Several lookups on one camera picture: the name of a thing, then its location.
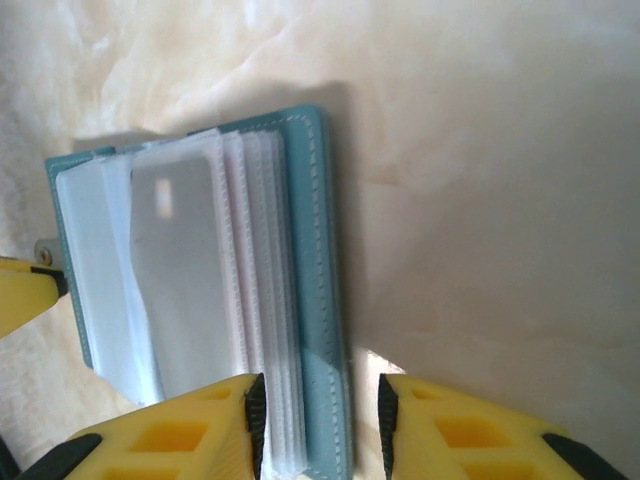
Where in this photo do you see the teal card holder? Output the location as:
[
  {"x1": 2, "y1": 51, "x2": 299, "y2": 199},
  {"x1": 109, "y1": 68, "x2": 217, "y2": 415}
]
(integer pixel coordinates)
[{"x1": 33, "y1": 102, "x2": 354, "y2": 476}]

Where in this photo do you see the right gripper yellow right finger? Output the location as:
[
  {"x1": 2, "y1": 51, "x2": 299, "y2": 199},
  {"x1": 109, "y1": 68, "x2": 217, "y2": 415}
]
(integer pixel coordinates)
[{"x1": 377, "y1": 373, "x2": 629, "y2": 480}]

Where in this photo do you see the grey card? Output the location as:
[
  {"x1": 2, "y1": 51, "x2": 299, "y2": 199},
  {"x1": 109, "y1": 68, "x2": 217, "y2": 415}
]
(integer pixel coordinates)
[{"x1": 128, "y1": 153, "x2": 229, "y2": 404}]

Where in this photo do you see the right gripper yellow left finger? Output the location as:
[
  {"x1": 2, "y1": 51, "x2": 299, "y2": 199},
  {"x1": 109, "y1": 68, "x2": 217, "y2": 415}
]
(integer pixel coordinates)
[{"x1": 22, "y1": 373, "x2": 267, "y2": 480}]

